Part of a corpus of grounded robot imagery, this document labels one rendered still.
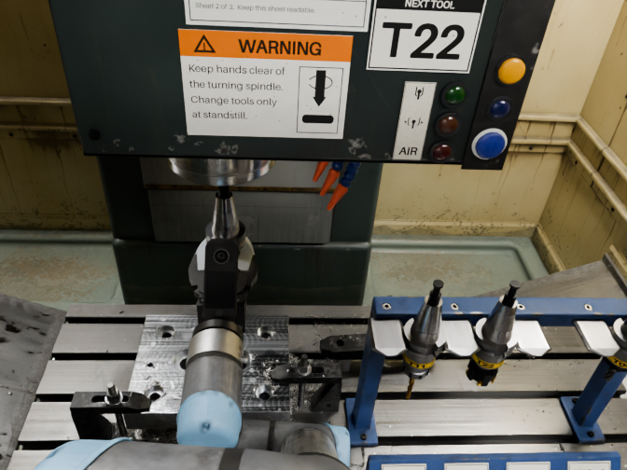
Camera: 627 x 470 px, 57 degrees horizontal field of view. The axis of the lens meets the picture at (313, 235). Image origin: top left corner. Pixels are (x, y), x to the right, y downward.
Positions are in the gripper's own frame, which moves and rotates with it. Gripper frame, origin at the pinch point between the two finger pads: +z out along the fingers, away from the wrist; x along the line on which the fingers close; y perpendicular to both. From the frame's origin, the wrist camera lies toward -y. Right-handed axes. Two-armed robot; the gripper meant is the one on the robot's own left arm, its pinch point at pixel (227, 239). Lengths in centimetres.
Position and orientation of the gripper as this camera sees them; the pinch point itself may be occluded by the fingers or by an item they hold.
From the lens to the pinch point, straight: 94.8
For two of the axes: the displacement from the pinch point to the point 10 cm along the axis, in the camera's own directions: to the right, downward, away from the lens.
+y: -0.6, 7.7, 6.4
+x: 10.0, 0.2, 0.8
